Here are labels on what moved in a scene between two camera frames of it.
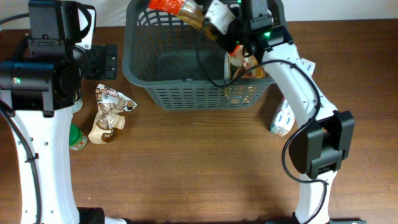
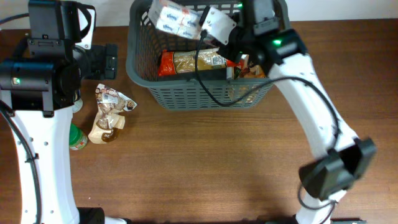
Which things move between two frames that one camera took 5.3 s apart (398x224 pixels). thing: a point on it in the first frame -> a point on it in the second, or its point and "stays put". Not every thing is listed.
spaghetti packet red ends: (188, 10) -> (175, 61)
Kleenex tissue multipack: (283, 119) -> (176, 17)
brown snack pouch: (110, 104) stays put
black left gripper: (105, 63) stays put
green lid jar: (77, 106) stays put
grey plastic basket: (181, 65) stays put
